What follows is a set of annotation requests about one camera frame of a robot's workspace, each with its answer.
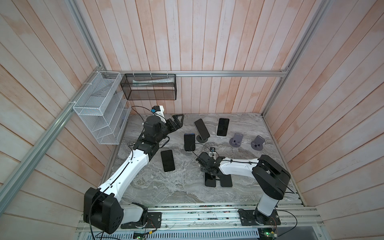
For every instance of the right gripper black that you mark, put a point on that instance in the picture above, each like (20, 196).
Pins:
(203, 168)

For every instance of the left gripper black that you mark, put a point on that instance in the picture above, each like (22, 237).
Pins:
(174, 127)

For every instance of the grey phone stand front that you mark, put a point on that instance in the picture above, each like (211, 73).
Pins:
(236, 140)

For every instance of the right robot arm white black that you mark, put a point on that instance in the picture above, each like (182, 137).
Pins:
(271, 177)

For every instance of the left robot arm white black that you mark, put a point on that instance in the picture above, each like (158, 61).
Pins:
(102, 209)

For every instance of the black phone blue case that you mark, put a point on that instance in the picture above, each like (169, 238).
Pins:
(189, 139)

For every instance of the black phone tilted on stand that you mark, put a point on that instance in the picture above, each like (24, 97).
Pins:
(202, 129)

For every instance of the grey stand under tilted phone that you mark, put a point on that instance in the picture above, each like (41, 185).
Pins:
(201, 140)

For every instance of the black mesh basket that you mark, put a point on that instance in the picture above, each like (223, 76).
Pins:
(149, 87)

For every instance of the white vented electronics box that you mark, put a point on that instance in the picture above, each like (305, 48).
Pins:
(218, 234)

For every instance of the green circuit board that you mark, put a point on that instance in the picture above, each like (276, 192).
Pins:
(267, 234)

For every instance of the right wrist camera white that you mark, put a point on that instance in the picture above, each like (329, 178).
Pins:
(212, 152)

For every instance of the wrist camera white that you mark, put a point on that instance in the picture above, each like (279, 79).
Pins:
(212, 152)
(158, 111)

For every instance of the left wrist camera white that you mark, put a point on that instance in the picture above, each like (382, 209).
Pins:
(158, 111)

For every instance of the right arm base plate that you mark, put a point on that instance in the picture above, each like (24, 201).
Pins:
(249, 217)

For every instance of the white wire mesh shelf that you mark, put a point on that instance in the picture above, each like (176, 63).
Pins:
(103, 109)

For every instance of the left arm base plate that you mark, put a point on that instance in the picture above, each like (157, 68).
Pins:
(149, 220)

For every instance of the aluminium frame rail back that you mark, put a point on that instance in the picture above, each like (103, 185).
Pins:
(230, 73)

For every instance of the aluminium frame rail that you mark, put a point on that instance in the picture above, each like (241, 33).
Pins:
(30, 161)
(230, 73)

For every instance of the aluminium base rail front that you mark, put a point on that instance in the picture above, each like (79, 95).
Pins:
(220, 216)

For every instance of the aluminium frame rail left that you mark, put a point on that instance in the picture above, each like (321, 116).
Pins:
(30, 161)

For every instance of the aluminium frame post right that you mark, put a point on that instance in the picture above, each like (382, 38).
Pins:
(299, 51)

